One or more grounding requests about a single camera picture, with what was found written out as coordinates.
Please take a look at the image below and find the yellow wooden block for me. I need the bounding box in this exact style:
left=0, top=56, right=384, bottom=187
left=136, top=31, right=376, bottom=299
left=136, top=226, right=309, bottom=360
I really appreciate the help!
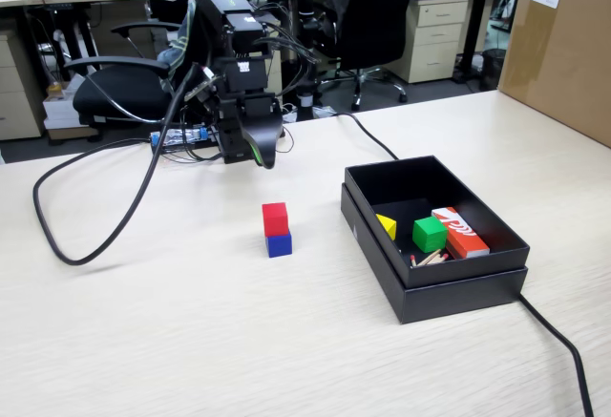
left=375, top=213, right=398, bottom=241

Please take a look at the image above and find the black mesh office chair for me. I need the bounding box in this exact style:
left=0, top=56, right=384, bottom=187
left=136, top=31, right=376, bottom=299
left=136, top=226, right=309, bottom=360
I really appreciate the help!
left=317, top=0, right=424, bottom=112

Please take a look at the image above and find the black cardboard box tray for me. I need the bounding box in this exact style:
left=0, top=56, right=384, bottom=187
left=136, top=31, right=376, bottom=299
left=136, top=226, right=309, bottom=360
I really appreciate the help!
left=344, top=154, right=532, bottom=289

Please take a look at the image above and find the stack of white boxes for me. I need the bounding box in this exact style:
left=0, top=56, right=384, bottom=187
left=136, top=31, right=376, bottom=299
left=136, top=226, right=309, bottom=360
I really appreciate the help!
left=41, top=80, right=100, bottom=142

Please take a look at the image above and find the blue wooden cube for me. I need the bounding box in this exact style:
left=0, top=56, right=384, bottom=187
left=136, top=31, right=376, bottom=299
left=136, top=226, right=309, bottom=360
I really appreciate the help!
left=264, top=231, right=293, bottom=259

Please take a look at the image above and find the beige drawer cabinet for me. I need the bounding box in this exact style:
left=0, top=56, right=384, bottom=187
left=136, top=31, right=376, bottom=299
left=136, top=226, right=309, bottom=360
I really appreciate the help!
left=264, top=10, right=284, bottom=103
left=0, top=30, right=48, bottom=142

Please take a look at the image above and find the striped grey green jacket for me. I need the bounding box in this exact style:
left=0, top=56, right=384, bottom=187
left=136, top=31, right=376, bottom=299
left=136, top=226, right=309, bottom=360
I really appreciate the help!
left=156, top=0, right=198, bottom=96

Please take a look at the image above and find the white three drawer cabinet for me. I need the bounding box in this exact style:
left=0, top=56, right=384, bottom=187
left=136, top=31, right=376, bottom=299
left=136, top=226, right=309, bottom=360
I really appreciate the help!
left=389, top=0, right=470, bottom=85

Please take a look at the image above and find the red wooden cube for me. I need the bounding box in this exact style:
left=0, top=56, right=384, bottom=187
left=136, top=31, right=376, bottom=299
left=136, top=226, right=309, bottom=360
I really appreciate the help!
left=262, top=201, right=289, bottom=238

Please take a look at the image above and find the black office chair with armrests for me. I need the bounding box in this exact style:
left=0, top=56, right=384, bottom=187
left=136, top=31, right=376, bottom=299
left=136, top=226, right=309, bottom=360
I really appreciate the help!
left=64, top=0, right=225, bottom=130

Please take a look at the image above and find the black open box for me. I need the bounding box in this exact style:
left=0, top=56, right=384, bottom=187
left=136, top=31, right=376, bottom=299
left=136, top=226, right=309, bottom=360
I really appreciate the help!
left=340, top=182, right=530, bottom=325

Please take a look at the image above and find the large brown cardboard box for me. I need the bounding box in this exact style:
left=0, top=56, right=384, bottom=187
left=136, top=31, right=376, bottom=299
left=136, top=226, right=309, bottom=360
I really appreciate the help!
left=495, top=0, right=611, bottom=149

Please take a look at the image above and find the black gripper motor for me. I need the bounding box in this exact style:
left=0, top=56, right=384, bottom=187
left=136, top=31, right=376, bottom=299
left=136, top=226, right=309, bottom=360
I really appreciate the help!
left=237, top=91, right=286, bottom=171

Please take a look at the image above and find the thick black sleeved cable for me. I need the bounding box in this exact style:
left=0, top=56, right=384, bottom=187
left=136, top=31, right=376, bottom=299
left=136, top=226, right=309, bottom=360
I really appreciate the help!
left=32, top=63, right=200, bottom=266

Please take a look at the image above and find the orange white matchbox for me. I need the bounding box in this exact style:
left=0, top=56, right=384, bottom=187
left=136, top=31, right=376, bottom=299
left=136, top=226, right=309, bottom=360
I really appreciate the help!
left=431, top=206, right=492, bottom=260

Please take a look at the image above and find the black pole with white bands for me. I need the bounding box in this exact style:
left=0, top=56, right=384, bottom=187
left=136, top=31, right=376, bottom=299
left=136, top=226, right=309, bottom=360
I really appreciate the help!
left=294, top=0, right=320, bottom=121

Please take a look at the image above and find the green wooden cube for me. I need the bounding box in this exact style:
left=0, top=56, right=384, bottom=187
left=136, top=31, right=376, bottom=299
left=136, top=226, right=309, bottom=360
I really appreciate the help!
left=411, top=217, right=449, bottom=254

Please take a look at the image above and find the small wrist camera board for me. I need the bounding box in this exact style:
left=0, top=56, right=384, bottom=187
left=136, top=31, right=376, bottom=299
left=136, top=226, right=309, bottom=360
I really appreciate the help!
left=183, top=66, right=219, bottom=106

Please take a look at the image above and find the black power cable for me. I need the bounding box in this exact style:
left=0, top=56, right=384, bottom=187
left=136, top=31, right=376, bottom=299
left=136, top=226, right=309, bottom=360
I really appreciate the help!
left=331, top=111, right=596, bottom=417

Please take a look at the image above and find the black trash bin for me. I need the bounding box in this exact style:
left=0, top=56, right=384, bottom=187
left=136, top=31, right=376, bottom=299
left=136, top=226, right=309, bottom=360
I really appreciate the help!
left=479, top=48, right=508, bottom=93

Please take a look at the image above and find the controller board with red LED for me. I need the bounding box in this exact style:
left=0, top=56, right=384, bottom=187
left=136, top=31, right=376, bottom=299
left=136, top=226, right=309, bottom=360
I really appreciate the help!
left=149, top=125, right=212, bottom=152

